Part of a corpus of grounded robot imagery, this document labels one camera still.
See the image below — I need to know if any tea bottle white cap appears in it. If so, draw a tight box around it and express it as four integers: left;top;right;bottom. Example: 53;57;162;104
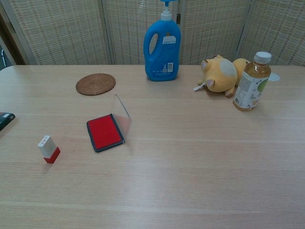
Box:
233;51;272;112

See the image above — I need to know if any black flat box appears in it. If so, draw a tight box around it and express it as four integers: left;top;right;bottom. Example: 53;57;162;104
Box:
0;111;16;132

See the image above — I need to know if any brown wooden door frame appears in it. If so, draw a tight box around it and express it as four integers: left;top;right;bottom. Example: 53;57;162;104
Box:
0;11;27;66

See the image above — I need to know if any yellow plush toy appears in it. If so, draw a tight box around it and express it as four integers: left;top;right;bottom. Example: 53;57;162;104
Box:
193;54;251;98

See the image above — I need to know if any red ink pad clear lid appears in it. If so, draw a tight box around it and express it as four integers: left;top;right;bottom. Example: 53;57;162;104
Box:
86;94;132;153

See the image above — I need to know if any woven folding screen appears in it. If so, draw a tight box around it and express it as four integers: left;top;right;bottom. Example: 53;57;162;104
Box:
0;0;305;66

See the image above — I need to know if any white and red stamp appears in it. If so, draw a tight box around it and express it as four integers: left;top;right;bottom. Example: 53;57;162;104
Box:
37;135;61;165

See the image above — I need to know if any round woven rattan coaster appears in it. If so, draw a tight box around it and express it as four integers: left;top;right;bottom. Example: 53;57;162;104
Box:
75;73;116;96

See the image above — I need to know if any blue detergent pump bottle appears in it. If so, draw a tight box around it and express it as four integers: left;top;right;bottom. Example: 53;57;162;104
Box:
143;0;182;82

